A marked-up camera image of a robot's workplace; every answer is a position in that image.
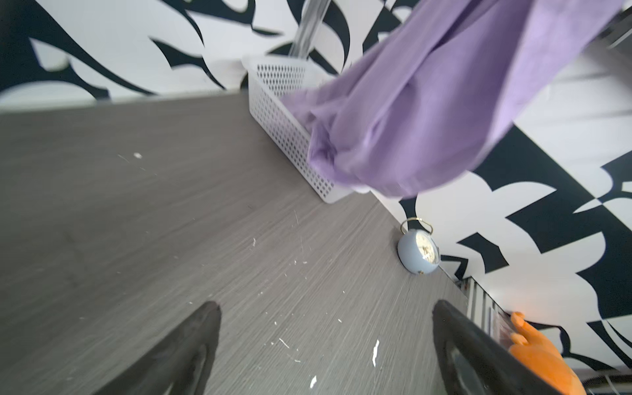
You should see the purple t-shirt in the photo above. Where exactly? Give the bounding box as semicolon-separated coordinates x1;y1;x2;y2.
282;1;623;197

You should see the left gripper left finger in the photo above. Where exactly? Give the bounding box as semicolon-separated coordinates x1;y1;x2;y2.
96;301;222;394

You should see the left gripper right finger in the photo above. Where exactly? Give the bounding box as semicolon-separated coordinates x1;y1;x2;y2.
432;300;558;395

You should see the aluminium frame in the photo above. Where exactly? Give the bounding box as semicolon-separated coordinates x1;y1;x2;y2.
288;0;331;59

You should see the blue round alarm clock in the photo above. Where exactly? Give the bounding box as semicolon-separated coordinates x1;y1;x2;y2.
397;217;440;275

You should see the white plastic basket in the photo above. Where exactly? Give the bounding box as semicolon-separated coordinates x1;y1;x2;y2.
242;55;370;204

